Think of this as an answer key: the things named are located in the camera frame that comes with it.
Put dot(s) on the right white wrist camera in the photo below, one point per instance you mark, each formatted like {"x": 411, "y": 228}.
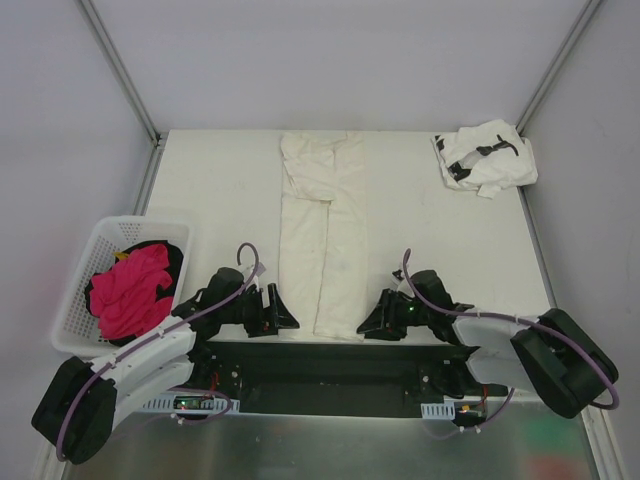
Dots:
{"x": 397, "y": 278}

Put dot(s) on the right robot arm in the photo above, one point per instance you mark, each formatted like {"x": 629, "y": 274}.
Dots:
{"x": 549, "y": 355}

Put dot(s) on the left white cable duct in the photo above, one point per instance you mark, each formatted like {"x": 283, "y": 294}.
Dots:
{"x": 190, "y": 404}

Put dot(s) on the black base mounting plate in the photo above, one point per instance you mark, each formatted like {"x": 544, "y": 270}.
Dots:
{"x": 364, "y": 380}

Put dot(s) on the white plastic laundry basket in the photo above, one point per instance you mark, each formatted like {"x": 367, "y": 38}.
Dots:
{"x": 131, "y": 272}

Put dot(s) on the pink red t shirt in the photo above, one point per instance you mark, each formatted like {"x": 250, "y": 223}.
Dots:
{"x": 130, "y": 295}

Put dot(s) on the left aluminium frame post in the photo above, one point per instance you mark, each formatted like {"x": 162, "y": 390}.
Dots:
{"x": 110, "y": 52}

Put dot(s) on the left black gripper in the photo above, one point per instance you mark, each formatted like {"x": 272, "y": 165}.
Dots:
{"x": 267, "y": 312}

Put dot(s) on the cream white t shirt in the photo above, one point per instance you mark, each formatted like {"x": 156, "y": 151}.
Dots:
{"x": 323, "y": 247}

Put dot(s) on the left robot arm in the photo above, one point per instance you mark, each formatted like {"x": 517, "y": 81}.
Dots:
{"x": 87, "y": 400}

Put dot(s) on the right aluminium frame post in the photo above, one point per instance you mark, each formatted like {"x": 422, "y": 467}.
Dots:
{"x": 577, "y": 31}

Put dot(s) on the right white cable duct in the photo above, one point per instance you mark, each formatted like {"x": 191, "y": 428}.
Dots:
{"x": 445, "y": 411}

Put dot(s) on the aluminium frame post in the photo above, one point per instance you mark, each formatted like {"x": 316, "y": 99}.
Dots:
{"x": 577, "y": 31}
{"x": 110, "y": 52}

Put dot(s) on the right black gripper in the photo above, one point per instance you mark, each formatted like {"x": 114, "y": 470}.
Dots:
{"x": 390, "y": 314}

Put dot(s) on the white cable duct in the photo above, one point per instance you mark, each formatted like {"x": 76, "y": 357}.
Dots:
{"x": 445, "y": 411}
{"x": 190, "y": 404}

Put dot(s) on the white black printed t shirt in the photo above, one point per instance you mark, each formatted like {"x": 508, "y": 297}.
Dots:
{"x": 485, "y": 159}

